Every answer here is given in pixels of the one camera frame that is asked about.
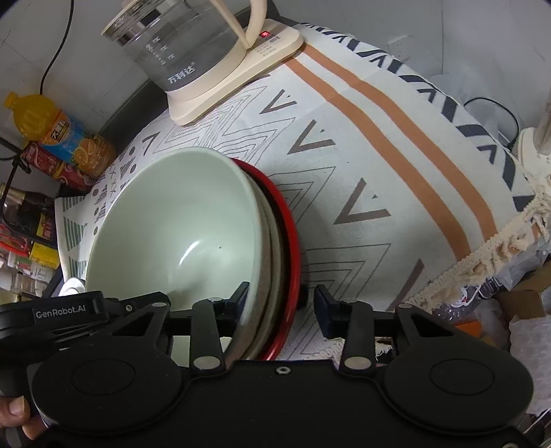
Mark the red plate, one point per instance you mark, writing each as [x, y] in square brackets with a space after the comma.
[292, 258]

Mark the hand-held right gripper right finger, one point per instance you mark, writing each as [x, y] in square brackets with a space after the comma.
[326, 312]

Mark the red labelled bottle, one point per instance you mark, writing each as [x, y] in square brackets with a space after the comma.
[51, 166]

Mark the person's left hand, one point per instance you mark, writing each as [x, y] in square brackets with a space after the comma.
[15, 413]

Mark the cardboard box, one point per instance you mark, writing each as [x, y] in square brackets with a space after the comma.
[523, 297]

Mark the dark sauce bottle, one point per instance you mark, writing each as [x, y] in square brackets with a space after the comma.
[21, 211]

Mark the white plastic appliance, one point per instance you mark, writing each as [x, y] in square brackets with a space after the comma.
[533, 150]

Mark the pale green bowl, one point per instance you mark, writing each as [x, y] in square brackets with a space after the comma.
[172, 224]

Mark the pile of small packets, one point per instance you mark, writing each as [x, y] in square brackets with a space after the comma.
[26, 262]

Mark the patterned fringed tablecloth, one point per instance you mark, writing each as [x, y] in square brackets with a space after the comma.
[366, 181]

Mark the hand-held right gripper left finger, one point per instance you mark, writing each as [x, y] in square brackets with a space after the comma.
[241, 310]

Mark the beige bowl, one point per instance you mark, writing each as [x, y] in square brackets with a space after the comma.
[269, 267]

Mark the white bubble wrap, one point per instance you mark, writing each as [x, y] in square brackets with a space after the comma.
[531, 362]

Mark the orange juice bottle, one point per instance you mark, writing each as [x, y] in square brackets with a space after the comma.
[56, 129]

